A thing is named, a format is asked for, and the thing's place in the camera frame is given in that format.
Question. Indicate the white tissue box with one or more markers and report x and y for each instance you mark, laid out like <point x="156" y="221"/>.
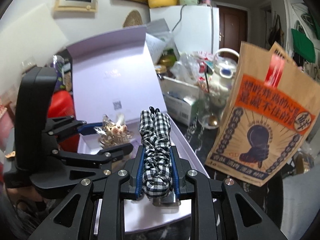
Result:
<point x="181" y="99"/>

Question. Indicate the brown entrance door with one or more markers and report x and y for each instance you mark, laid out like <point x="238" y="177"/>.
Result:
<point x="233" y="27"/>

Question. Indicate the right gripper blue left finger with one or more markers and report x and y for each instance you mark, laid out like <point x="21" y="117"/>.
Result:
<point x="138" y="171"/>

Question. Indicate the near light blue covered chair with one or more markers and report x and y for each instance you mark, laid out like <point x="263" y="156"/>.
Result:
<point x="300" y="203"/>

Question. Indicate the person left hand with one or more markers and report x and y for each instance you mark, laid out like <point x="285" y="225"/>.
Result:
<point x="23" y="205"/>

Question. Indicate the white glass teapot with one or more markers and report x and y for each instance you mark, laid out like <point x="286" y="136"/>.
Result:
<point x="223" y="73"/>

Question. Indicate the white refrigerator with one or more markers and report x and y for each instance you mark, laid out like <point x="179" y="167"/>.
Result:
<point x="194" y="27"/>

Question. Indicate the brown paper takeout bag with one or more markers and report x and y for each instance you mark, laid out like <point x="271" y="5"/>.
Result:
<point x="270" y="112"/>

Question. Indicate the clear glass jar with stirrer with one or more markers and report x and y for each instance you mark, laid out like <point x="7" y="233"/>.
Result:
<point x="208" y="114"/>

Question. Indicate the red canister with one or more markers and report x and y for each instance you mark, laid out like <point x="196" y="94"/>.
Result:
<point x="61" y="105"/>

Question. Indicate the green tote bag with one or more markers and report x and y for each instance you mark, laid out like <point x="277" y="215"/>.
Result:
<point x="303" y="46"/>

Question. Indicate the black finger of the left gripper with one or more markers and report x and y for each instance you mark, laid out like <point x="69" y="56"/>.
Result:
<point x="117" y="153"/>

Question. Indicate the smoky translucent square cup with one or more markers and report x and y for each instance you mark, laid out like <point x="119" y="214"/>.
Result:
<point x="169" y="200"/>

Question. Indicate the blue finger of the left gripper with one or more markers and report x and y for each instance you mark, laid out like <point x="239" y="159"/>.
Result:
<point x="88" y="129"/>

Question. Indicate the gingham black white scrunchie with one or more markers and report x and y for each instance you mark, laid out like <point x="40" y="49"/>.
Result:
<point x="155" y="128"/>

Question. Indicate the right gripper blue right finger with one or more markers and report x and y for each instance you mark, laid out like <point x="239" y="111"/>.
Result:
<point x="174" y="174"/>

